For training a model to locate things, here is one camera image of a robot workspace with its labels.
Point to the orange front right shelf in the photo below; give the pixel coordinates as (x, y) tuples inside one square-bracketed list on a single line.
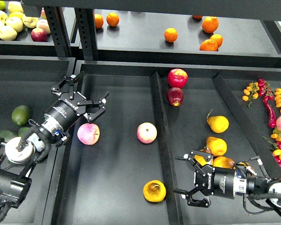
[(209, 45)]

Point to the dark green avocado middle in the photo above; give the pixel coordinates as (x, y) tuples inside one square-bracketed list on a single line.
[(22, 131)]

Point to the mixed cherry tomatoes lower right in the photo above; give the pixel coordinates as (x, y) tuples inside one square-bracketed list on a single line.
[(275, 143)]

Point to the large orange upper right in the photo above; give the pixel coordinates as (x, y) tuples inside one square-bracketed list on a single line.
[(210, 24)]

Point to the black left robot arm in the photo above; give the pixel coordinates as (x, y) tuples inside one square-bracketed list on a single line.
[(20, 155)]

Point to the dark green avocado far left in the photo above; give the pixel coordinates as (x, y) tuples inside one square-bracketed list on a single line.
[(7, 135)]

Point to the pink apple centre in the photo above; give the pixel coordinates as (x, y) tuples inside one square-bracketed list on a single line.
[(146, 132)]

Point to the red apple on shelf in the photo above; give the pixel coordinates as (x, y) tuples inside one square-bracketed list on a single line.
[(39, 35)]

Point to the dark red apple lower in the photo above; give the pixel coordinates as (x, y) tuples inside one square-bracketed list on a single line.
[(175, 96)]

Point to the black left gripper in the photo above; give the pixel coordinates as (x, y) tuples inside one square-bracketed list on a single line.
[(71, 105)]

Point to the orange tangerine centre shelf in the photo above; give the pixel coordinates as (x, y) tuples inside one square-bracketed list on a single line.
[(170, 35)]

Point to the pink apple left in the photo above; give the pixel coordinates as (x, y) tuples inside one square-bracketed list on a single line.
[(88, 133)]

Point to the orange behind front right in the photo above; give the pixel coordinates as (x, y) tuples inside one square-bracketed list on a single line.
[(218, 39)]

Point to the yellow pear cluster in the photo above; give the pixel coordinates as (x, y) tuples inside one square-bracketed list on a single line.
[(223, 162), (201, 160), (243, 166)]

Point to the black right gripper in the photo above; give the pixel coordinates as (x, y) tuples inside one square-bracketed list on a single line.
[(220, 180)]

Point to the orange tangerine shelf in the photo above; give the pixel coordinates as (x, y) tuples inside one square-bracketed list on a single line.
[(170, 35), (99, 21)]

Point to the pale yellow apple front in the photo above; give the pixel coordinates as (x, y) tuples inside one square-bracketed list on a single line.
[(7, 33)]

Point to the orange cherry tomato bunch left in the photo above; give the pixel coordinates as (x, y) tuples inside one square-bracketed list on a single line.
[(251, 93)]

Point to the yellow pear with stem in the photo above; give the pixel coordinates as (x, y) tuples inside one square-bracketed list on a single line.
[(218, 124)]

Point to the yellow pear left cluster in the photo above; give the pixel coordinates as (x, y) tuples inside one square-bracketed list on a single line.
[(201, 160)]

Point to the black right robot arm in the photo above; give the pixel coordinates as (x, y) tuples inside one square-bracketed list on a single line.
[(261, 191)]

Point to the orange tangerine shelf left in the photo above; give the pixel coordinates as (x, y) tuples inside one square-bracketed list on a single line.
[(99, 21)]

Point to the dark green avocado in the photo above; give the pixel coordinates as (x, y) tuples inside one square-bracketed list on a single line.
[(22, 131), (7, 135)]

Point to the red chili pepper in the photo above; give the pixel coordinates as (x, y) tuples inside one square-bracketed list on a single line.
[(270, 112)]

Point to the pink apple on shelf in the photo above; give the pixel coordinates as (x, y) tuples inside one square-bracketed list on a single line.
[(43, 24)]

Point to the red apple upper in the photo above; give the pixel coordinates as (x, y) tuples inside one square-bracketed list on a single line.
[(177, 78)]

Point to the red cherry tomato bunch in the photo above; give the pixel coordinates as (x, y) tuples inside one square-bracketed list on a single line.
[(265, 90)]

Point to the yellow pear middle cluster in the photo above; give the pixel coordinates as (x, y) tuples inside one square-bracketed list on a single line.
[(223, 162)]

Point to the yellow pear right cluster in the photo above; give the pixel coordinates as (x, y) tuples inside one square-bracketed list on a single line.
[(243, 166)]

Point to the green avocado top left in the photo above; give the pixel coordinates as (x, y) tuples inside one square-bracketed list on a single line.
[(21, 115)]

